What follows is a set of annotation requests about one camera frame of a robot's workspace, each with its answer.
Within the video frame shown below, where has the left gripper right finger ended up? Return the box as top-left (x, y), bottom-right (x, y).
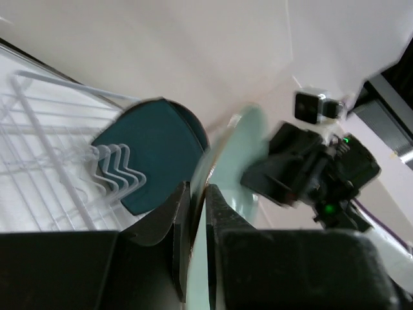
top-left (205, 184), bottom-right (254, 309)

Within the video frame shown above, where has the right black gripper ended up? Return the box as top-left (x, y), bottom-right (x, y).
top-left (240, 122), bottom-right (381, 223)

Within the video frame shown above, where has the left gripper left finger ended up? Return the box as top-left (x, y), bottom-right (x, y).
top-left (121, 182), bottom-right (190, 302)

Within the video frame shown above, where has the mint floral round plate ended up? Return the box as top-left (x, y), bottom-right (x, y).
top-left (185, 104), bottom-right (268, 309)

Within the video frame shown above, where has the teal square plate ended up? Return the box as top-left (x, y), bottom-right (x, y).
top-left (92, 98), bottom-right (204, 216)

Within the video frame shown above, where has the smooth teal round plate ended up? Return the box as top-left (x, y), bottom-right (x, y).
top-left (167, 100), bottom-right (210, 151)

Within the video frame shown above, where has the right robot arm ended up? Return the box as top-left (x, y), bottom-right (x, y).
top-left (241, 122), bottom-right (412, 269)

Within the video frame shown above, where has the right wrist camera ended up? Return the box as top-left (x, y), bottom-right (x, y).
top-left (294, 87), bottom-right (344, 125)

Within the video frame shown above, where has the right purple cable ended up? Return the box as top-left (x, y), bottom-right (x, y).
top-left (354, 198), bottom-right (413, 249)

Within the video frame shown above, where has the white wire dish rack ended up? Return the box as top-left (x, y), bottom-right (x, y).
top-left (1, 70), bottom-right (146, 233)

